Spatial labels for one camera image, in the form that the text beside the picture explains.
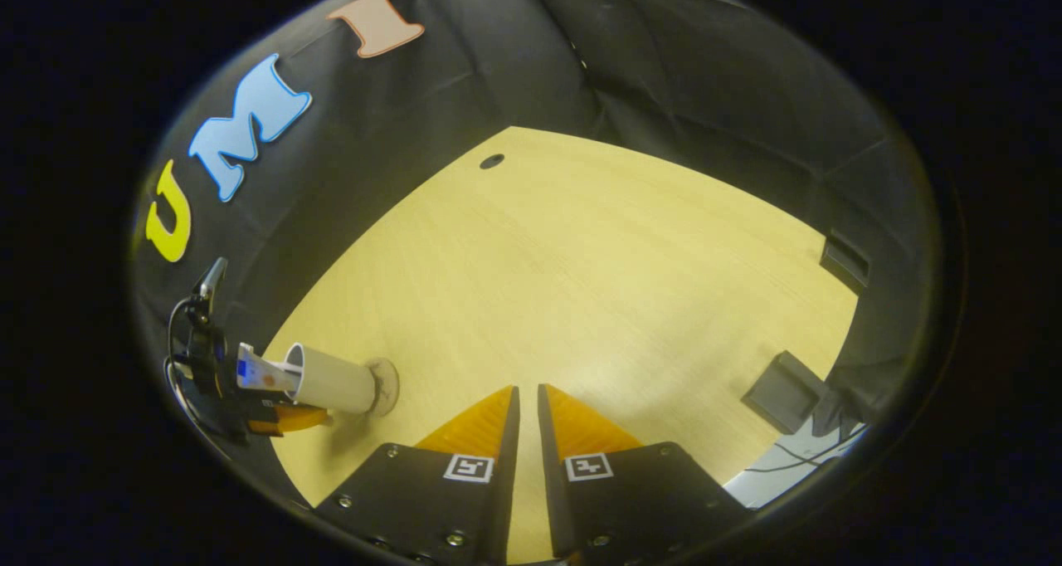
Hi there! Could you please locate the black plastic box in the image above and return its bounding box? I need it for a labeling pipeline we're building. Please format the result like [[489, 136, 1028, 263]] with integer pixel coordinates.
[[741, 350, 828, 436], [820, 232, 872, 293]]

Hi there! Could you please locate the wooden desktop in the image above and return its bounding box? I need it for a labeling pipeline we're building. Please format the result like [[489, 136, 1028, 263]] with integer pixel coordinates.
[[264, 126, 860, 565]]

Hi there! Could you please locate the round cork coaster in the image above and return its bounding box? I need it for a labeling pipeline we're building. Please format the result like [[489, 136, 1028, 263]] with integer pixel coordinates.
[[365, 357, 402, 418]]

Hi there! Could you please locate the white cup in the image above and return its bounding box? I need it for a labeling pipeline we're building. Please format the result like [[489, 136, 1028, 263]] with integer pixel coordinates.
[[284, 343, 381, 416]]

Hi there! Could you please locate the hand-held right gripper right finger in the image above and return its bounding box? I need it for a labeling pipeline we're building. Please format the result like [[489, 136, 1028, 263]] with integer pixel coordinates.
[[536, 383, 754, 566]]

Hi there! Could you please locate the black floor cable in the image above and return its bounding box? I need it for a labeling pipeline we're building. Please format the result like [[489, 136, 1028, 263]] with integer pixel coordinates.
[[743, 423, 868, 474]]

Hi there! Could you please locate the white toothpaste tube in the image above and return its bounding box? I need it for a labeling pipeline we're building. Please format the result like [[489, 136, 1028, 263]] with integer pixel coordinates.
[[236, 342, 301, 393]]

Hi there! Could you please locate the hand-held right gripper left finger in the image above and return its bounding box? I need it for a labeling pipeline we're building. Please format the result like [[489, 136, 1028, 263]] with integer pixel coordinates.
[[314, 384, 522, 566]]

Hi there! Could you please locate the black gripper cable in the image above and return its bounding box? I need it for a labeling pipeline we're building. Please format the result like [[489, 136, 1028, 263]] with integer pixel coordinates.
[[164, 296, 204, 434]]

